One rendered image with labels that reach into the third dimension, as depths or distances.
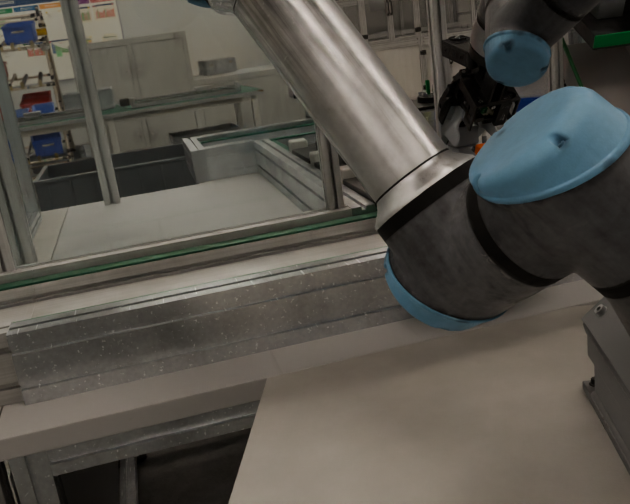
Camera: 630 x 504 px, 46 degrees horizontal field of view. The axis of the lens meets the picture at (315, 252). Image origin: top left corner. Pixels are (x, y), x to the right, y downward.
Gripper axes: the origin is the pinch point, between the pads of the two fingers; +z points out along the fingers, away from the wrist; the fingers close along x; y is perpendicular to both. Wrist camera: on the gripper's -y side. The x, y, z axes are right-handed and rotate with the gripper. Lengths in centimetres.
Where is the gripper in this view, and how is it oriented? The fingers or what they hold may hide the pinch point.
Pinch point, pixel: (459, 132)
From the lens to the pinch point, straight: 125.7
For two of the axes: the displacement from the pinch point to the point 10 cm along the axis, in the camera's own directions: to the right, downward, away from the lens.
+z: -0.5, 5.5, 8.3
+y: 2.8, 8.1, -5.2
